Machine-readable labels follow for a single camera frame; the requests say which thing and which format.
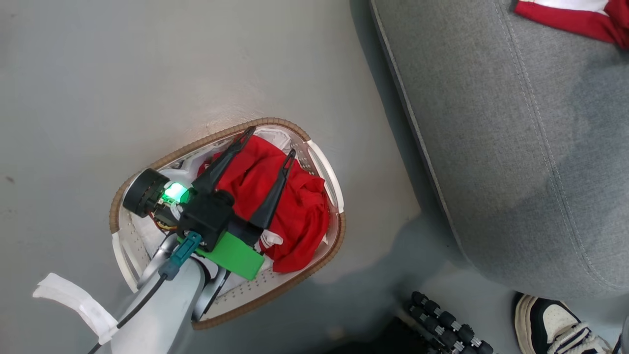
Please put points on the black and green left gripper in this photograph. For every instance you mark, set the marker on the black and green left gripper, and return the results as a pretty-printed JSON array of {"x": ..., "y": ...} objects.
[{"x": 211, "y": 216}]

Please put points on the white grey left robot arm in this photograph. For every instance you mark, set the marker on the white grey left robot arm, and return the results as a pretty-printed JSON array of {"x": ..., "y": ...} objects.
[{"x": 162, "y": 300}]

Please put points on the red clothing with white trim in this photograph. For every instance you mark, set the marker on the red clothing with white trim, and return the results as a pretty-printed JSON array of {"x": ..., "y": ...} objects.
[{"x": 290, "y": 216}]

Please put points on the white laundry basket brown rim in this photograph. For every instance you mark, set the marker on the white laundry basket brown rim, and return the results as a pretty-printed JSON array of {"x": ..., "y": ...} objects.
[{"x": 314, "y": 167}]

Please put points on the black ribbed robot wheel base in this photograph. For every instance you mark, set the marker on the black ribbed robot wheel base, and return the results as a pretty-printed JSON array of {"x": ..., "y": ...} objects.
[{"x": 442, "y": 324}]

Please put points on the grey fabric sofa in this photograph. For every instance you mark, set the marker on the grey fabric sofa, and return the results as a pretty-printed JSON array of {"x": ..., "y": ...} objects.
[{"x": 521, "y": 147}]

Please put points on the black and white sneaker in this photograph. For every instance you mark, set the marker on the black and white sneaker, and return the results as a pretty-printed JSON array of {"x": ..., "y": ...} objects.
[{"x": 555, "y": 327}]

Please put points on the red and white garment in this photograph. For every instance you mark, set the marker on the red and white garment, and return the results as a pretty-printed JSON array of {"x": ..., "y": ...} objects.
[{"x": 585, "y": 17}]

